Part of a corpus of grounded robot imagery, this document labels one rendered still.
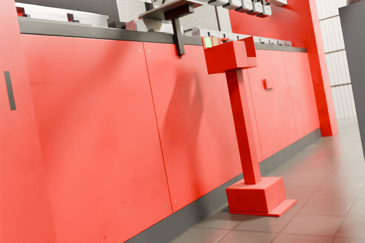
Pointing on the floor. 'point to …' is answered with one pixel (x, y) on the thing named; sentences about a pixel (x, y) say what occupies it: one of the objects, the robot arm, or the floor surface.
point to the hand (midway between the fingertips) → (160, 1)
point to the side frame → (296, 37)
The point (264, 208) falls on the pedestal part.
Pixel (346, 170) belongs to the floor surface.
